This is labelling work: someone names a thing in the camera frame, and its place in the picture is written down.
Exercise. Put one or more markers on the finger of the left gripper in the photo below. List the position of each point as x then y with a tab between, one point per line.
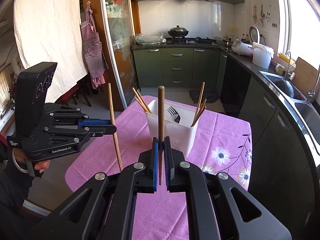
94	122
100	131

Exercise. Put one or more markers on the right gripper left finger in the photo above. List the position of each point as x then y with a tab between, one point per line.
147	182

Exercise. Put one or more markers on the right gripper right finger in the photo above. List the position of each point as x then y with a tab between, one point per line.
173	172

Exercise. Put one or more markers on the black plastic fork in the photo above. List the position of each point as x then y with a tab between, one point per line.
174	114

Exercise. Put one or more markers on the person's left hand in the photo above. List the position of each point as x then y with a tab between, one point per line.
20	158

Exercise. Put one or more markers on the white plastic utensil holder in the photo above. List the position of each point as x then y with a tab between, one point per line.
182	135

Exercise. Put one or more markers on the purple checked apron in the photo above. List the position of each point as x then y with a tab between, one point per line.
92	49

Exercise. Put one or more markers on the white hanging cloth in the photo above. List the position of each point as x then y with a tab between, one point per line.
49	31

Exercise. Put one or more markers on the gas stove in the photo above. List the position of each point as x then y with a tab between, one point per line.
197	40

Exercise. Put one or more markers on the black wok with lid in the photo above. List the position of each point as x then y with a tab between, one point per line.
178	32

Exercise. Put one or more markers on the glass sliding door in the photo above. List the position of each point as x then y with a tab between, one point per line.
119	37

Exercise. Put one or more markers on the white rice cooker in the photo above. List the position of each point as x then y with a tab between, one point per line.
242	48

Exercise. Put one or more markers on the white plastic bucket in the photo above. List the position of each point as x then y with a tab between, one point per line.
262	55

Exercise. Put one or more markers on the stainless steel sink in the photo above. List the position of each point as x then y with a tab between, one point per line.
304	114

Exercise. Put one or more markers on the small steel faucet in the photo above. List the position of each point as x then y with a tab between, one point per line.
288	53

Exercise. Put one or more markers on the steel sink faucet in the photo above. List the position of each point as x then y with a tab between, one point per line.
312	92

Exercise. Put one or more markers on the wooden cutting board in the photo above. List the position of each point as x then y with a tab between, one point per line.
305	76

